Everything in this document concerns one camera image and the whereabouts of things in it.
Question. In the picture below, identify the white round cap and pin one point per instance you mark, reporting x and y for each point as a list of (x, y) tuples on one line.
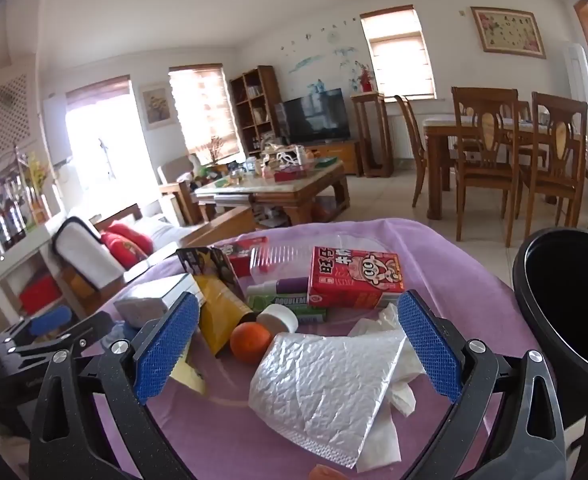
[(276, 317)]

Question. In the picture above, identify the tangerine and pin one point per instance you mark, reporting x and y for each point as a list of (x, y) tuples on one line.
[(250, 342)]

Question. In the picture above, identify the purple cloth with white print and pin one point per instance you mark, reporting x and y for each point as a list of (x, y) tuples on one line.
[(223, 425)]

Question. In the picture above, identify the yellow snack packet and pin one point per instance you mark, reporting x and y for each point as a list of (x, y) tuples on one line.
[(218, 310)]

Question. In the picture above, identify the wooden bookshelf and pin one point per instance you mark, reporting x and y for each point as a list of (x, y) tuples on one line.
[(256, 110)]

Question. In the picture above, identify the white tissue pack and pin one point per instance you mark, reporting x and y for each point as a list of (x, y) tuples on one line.
[(143, 305)]

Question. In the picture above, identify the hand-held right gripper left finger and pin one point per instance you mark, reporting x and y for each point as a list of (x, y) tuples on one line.
[(166, 347)]

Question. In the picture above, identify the flat screen television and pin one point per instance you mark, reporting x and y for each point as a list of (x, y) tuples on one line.
[(314, 117)]

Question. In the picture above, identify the green tray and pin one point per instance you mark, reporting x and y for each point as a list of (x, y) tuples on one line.
[(327, 162)]

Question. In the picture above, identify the silver bubble mailer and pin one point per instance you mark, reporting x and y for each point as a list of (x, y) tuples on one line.
[(319, 385)]

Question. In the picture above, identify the purple and white tube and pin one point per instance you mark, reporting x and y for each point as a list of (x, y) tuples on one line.
[(284, 286)]

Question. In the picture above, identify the red potted plant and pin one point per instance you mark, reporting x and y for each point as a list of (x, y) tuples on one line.
[(365, 80)]

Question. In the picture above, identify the yellow artificial flowers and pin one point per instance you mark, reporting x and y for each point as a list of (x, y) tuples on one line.
[(37, 175)]

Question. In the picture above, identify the framed floral picture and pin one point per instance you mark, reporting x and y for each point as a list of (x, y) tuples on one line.
[(508, 31)]

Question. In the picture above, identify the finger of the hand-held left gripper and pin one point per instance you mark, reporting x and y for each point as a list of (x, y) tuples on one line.
[(86, 332), (48, 319)]

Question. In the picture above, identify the clear plastic cup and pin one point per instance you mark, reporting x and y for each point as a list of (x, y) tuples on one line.
[(279, 265)]

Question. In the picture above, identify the red storage box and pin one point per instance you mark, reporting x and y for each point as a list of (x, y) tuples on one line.
[(38, 294)]

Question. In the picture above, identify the red snack packet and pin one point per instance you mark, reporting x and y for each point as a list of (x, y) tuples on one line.
[(241, 259)]

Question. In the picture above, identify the green gum packet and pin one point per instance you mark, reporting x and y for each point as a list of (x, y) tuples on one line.
[(306, 311)]

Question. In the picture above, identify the white lattice panel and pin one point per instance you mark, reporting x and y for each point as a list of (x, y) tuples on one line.
[(11, 120)]

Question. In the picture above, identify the black waste bin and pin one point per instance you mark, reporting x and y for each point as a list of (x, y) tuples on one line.
[(549, 345)]

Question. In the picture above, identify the wooden sofa with white cushions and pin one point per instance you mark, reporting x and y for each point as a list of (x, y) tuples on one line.
[(83, 255)]

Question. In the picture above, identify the red cartoon carton box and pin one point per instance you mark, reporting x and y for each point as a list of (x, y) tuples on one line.
[(354, 275)]

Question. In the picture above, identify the pale yellow packet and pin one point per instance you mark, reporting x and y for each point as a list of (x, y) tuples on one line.
[(189, 380)]

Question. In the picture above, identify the wooden television stand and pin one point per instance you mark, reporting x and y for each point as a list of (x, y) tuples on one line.
[(341, 155)]

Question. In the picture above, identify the wooden dining table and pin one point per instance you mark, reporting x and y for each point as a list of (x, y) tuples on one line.
[(436, 160)]

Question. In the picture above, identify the white shelf unit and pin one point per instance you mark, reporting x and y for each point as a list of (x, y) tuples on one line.
[(8, 270)]

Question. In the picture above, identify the white tissue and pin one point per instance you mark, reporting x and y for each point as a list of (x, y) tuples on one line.
[(380, 325)]

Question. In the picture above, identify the dark glass bottle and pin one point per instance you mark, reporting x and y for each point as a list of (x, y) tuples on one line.
[(17, 217), (2, 222)]

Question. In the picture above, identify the framed sunflower picture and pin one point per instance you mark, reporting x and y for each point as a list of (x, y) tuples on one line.
[(154, 106)]

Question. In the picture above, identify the wooden armchair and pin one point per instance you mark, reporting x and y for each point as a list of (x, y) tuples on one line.
[(176, 185)]

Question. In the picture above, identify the tall wooden plant stand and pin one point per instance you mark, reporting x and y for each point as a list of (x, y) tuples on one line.
[(371, 135)]

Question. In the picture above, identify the red cushion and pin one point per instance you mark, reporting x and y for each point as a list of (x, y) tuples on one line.
[(133, 237), (121, 255)]

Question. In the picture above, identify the white radiator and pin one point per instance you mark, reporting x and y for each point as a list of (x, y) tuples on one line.
[(404, 137)]

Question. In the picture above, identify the vase with dried branches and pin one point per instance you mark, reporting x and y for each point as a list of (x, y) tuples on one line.
[(212, 150)]

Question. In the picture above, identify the wooden coffee table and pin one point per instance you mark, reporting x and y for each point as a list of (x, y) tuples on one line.
[(274, 195)]

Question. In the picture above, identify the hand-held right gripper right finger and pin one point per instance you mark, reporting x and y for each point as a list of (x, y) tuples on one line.
[(429, 347)]

